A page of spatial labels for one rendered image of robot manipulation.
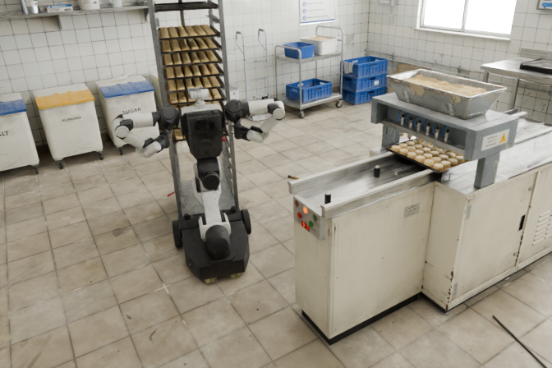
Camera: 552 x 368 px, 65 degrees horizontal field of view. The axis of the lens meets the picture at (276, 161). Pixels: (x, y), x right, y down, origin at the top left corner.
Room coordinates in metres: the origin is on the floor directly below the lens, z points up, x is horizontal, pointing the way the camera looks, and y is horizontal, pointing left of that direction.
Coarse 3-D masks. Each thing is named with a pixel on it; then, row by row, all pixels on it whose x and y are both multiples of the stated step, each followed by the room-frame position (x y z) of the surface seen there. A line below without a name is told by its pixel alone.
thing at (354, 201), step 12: (540, 132) 2.54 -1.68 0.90; (516, 144) 2.41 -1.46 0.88; (396, 180) 1.96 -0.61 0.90; (408, 180) 1.96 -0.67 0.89; (420, 180) 2.01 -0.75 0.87; (432, 180) 2.05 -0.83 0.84; (360, 192) 1.84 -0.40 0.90; (372, 192) 1.84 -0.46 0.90; (384, 192) 1.88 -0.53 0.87; (396, 192) 1.92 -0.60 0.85; (336, 204) 1.74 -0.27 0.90; (348, 204) 1.77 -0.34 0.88; (360, 204) 1.81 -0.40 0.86; (324, 216) 1.71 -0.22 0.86
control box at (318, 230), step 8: (304, 200) 1.89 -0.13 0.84; (296, 208) 1.92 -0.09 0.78; (312, 208) 1.81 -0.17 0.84; (296, 216) 1.92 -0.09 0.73; (304, 216) 1.85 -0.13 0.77; (312, 216) 1.79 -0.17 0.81; (320, 216) 1.74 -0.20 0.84; (320, 224) 1.74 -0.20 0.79; (312, 232) 1.79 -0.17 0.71; (320, 232) 1.74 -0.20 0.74; (320, 240) 1.74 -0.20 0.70
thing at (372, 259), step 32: (320, 192) 1.97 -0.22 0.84; (352, 192) 1.95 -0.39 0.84; (416, 192) 1.98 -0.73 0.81; (352, 224) 1.77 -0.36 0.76; (384, 224) 1.88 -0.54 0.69; (416, 224) 2.00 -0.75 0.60; (320, 256) 1.78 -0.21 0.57; (352, 256) 1.78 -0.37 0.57; (384, 256) 1.89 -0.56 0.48; (416, 256) 2.01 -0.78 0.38; (320, 288) 1.78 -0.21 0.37; (352, 288) 1.78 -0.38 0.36; (384, 288) 1.90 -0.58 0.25; (416, 288) 2.03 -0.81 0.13; (320, 320) 1.78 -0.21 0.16; (352, 320) 1.79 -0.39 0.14
